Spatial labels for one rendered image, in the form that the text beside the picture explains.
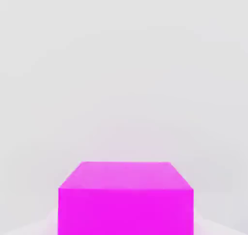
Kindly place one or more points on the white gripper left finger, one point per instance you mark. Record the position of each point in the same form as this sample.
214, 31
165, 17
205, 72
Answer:
41, 228

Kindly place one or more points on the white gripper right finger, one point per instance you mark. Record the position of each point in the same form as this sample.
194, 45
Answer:
209, 228

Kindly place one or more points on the small magenta cube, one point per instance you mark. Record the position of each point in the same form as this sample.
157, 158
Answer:
126, 209

